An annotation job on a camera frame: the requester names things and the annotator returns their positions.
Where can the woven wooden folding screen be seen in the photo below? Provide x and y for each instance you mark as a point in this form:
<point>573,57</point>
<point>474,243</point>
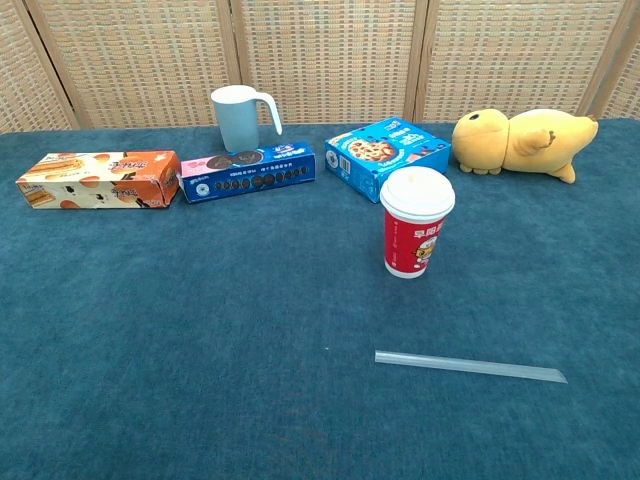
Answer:
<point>325,55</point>

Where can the teal table cloth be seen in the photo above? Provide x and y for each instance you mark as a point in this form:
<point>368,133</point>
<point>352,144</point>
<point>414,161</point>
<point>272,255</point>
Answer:
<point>200,325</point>

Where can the blue sandwich cookie box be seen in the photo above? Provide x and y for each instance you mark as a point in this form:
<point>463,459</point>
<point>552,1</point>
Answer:
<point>250,175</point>

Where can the clear plastic drinking straw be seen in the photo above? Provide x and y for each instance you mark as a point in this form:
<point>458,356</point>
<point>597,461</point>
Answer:
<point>470,366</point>

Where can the red paper cup white lid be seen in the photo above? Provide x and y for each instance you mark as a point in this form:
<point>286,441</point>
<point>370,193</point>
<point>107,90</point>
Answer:
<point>413,240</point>

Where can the orange biscuit box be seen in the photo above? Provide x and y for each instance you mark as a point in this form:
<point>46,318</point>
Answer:
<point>100,180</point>

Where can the yellow plush toy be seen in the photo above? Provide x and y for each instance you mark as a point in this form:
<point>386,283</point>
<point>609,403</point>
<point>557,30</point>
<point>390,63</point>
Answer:
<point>520,145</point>

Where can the blue chocolate chip cookie box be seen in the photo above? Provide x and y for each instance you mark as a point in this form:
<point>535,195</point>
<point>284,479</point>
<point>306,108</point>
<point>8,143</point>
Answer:
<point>370,150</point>

